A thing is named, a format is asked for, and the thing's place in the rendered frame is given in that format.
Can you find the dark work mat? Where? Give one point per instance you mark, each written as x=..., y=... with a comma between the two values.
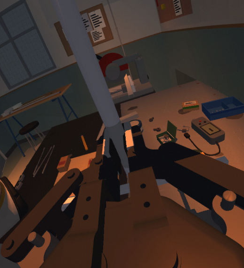
x=71, y=129

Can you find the grey thin rod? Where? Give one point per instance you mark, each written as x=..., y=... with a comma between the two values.
x=39, y=162
x=48, y=158

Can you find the small white clip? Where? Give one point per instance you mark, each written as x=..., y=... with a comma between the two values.
x=19, y=182

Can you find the small grey metal part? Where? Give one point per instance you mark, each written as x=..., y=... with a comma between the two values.
x=183, y=129

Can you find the grey control box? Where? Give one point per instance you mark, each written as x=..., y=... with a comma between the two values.
x=207, y=129

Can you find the red and grey chop saw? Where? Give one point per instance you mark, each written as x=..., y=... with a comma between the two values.
x=113, y=69

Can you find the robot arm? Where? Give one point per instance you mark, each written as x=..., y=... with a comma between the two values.
x=0, y=209

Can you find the green open case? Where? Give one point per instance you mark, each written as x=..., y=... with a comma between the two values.
x=168, y=134

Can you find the tan and green small box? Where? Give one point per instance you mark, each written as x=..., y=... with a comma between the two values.
x=190, y=105

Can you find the brown cork notice board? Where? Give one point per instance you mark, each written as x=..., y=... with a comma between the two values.
x=172, y=10
x=105, y=23

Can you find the blue rimmed round tin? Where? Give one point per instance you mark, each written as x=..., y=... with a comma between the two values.
x=137, y=122

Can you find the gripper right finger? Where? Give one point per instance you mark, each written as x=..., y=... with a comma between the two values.
x=145, y=199

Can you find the dark round stool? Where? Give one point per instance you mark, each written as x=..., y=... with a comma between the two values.
x=29, y=127

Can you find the yellow pencil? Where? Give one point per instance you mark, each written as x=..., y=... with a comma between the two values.
x=84, y=142

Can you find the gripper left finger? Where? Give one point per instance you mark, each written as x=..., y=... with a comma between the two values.
x=40, y=211

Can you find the grey test wand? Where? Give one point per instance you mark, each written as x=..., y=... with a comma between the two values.
x=88, y=62

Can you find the grey framed window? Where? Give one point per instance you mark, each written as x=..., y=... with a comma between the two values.
x=19, y=41

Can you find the blue divided tray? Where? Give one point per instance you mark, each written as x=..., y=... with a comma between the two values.
x=222, y=108

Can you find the small brown nut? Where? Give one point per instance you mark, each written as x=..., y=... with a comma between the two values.
x=157, y=129
x=151, y=119

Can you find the pale wooden wedge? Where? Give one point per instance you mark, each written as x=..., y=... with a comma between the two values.
x=130, y=116

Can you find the wooden table with blue legs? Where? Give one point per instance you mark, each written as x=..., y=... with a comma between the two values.
x=36, y=100

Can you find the small orange cardboard box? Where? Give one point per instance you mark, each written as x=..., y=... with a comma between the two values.
x=63, y=164

